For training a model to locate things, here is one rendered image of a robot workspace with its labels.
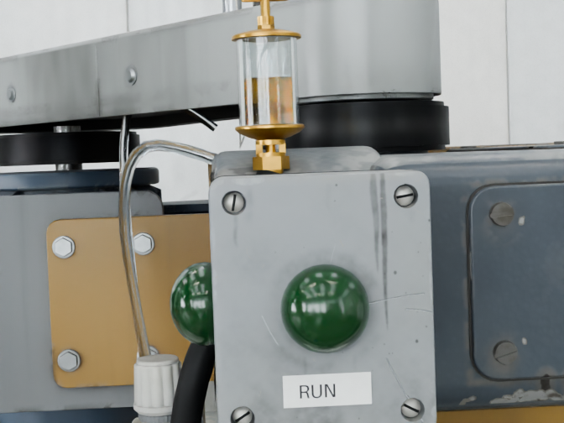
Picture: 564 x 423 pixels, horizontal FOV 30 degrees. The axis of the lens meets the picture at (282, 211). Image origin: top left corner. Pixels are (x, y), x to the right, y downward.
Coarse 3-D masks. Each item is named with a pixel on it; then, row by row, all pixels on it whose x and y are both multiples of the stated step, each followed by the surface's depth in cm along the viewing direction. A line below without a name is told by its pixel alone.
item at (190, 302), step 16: (192, 272) 37; (208, 272) 37; (176, 288) 37; (192, 288) 36; (208, 288) 36; (176, 304) 37; (192, 304) 36; (208, 304) 36; (176, 320) 37; (192, 320) 36; (208, 320) 36; (192, 336) 37; (208, 336) 37
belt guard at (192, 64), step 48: (288, 0) 54; (336, 0) 52; (384, 0) 52; (432, 0) 53; (96, 48) 67; (144, 48) 63; (192, 48) 60; (336, 48) 52; (384, 48) 52; (432, 48) 53; (0, 96) 77; (48, 96) 72; (96, 96) 68; (144, 96) 64; (192, 96) 60; (336, 96) 52; (384, 96) 52; (432, 96) 55
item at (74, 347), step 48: (96, 192) 78; (144, 192) 78; (0, 240) 78; (48, 240) 77; (96, 240) 77; (144, 240) 77; (192, 240) 78; (0, 288) 78; (48, 288) 78; (96, 288) 78; (144, 288) 78; (0, 336) 78; (48, 336) 78; (96, 336) 78; (0, 384) 78; (48, 384) 79; (96, 384) 78
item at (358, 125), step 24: (312, 120) 52; (336, 120) 52; (360, 120) 51; (384, 120) 51; (408, 120) 52; (432, 120) 53; (288, 144) 54; (312, 144) 52; (336, 144) 52; (360, 144) 51; (384, 144) 51; (408, 144) 52; (432, 144) 53
